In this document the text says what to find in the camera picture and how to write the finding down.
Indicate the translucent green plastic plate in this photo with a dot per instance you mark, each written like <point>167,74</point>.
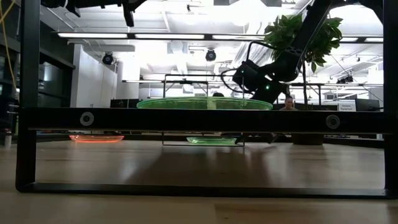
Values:
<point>211,140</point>
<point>186,104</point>

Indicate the translucent orange plastic plate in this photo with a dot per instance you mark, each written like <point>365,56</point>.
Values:
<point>96,138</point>

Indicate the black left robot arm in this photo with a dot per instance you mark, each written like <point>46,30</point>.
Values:
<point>128,15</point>

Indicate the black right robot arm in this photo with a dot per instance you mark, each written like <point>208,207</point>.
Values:
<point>311,28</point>

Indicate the black metal shelf, wooden board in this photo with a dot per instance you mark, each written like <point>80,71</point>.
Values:
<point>202,119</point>

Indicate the person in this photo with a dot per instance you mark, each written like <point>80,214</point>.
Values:
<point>288,104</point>
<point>218,94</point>

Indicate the green leafy potted tree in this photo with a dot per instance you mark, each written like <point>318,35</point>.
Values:
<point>280,34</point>

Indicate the long ceiling light strip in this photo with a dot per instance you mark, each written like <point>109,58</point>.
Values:
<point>237,37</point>
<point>374,39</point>
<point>93,35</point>
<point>169,36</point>
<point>348,39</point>

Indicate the black round ceiling speaker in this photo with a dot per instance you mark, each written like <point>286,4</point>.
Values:
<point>108,58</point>
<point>210,55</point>

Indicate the white printed sign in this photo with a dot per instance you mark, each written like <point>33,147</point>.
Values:
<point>347,105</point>

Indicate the black computer monitor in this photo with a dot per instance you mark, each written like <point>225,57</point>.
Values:
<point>367,104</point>
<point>124,103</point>

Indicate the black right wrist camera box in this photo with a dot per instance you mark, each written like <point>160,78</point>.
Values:
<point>248,76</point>

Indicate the dark wall shelving unit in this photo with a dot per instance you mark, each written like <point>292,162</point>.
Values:
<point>53,81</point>

